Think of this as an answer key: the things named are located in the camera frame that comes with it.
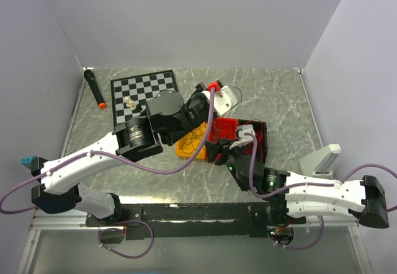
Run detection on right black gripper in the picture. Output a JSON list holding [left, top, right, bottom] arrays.
[[203, 138, 249, 191]]

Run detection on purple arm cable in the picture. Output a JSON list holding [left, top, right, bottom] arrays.
[[243, 131, 397, 213], [0, 87, 218, 215]]

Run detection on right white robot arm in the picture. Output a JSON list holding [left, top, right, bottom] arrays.
[[205, 139, 389, 229]]

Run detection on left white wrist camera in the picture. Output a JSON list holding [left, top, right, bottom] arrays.
[[199, 80, 240, 117]]

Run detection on black thin cable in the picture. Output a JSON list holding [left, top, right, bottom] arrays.
[[179, 125, 209, 157]]

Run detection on yellow plastic bin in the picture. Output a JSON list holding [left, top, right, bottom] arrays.
[[176, 122, 207, 158]]

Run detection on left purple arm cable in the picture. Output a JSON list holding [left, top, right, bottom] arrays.
[[0, 87, 218, 215]]

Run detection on black plastic bin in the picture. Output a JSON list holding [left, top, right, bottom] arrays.
[[238, 119, 268, 163]]

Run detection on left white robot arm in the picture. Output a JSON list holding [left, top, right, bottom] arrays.
[[31, 84, 236, 226]]

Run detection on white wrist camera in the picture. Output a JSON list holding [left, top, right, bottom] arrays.
[[199, 80, 240, 117], [230, 124, 256, 149]]

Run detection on cream chess pieces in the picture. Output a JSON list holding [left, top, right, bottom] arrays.
[[124, 97, 136, 111]]

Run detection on red plastic bin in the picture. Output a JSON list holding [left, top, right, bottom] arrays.
[[207, 117, 238, 142]]

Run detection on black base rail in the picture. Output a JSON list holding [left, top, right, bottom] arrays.
[[86, 201, 306, 237]]

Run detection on blue and brown block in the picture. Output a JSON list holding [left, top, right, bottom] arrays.
[[20, 156, 39, 171]]

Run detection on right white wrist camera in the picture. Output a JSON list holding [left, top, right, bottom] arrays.
[[230, 124, 256, 149]]

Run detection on black marker orange cap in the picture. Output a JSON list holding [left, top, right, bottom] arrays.
[[83, 69, 107, 110]]

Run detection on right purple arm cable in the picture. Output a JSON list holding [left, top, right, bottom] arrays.
[[243, 131, 397, 213]]

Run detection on black and white chessboard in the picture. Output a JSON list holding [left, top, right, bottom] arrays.
[[110, 70, 178, 126]]

